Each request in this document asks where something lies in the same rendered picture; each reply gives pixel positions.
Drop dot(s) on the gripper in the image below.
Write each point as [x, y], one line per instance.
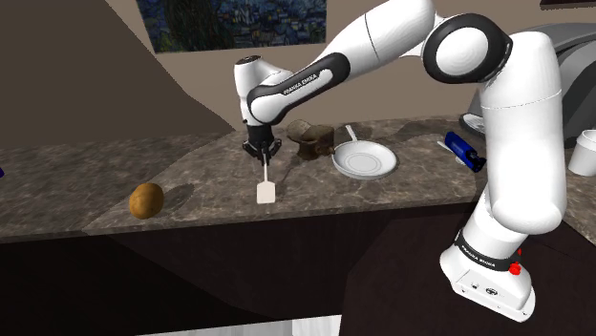
[259, 135]

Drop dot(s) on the brown potato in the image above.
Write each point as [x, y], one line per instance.
[146, 200]

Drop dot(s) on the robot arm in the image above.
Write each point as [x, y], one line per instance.
[521, 139]

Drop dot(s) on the blue and black tool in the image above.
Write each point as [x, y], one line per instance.
[461, 150]

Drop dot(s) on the dark kitchen counter cabinet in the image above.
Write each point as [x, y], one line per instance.
[233, 265]

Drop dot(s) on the white frying pan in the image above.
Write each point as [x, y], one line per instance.
[364, 160]

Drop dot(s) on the brown mortar-shaped pot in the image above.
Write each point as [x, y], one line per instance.
[315, 139]

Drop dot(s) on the white cup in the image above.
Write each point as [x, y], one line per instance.
[583, 153]

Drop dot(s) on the grey coffee machine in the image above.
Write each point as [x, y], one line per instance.
[575, 70]

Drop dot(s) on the dark blue wall painting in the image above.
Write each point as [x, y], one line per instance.
[233, 23]

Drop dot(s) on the white spatula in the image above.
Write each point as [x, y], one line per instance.
[266, 191]

